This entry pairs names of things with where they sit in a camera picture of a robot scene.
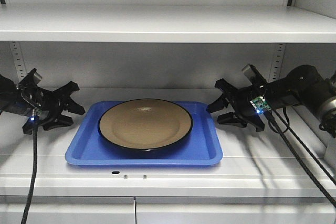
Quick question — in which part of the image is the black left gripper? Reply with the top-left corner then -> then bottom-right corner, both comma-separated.
22,81 -> 85,134

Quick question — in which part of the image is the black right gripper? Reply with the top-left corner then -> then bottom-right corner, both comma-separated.
206,79 -> 265,132

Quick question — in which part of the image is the blue plastic tray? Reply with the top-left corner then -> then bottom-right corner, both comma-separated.
65,99 -> 223,167

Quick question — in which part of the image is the beige plate with black rim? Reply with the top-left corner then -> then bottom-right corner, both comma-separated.
99,99 -> 193,150

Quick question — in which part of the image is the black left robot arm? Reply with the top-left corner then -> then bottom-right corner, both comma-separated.
1,68 -> 85,134

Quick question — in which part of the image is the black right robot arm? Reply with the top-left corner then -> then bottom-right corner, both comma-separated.
206,64 -> 335,137

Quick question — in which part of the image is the grey cabinet upper shelf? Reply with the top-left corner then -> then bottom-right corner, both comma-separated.
1,4 -> 335,43

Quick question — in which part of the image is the green circuit board left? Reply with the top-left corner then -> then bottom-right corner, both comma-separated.
29,108 -> 42,122

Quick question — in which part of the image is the green circuit board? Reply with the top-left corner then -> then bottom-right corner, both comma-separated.
29,108 -> 42,122
250,96 -> 272,114

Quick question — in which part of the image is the green circuit board right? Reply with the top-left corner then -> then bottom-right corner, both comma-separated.
250,96 -> 272,114

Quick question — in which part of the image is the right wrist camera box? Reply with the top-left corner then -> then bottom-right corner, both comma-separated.
242,64 -> 267,86

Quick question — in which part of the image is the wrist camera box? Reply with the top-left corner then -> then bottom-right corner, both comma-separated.
21,68 -> 42,85
242,64 -> 267,86

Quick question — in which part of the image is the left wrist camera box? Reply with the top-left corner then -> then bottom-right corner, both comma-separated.
21,68 -> 42,85

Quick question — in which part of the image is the braided cable of right arm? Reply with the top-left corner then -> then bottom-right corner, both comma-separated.
265,111 -> 336,206

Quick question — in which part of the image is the braided cable of arm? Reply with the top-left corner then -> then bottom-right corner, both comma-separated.
20,121 -> 38,224
265,111 -> 336,206

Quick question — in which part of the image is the braided cable of left arm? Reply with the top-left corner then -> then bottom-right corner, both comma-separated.
20,121 -> 38,224

